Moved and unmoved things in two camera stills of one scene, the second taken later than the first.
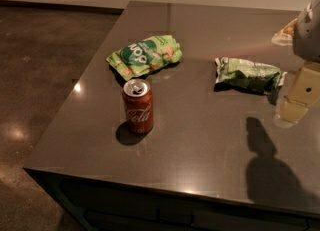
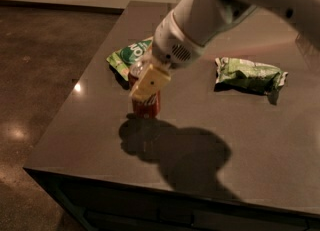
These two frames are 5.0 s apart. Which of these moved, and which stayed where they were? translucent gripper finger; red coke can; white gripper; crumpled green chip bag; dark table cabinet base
Moved: white gripper; red coke can; translucent gripper finger
Stayed: crumpled green chip bag; dark table cabinet base
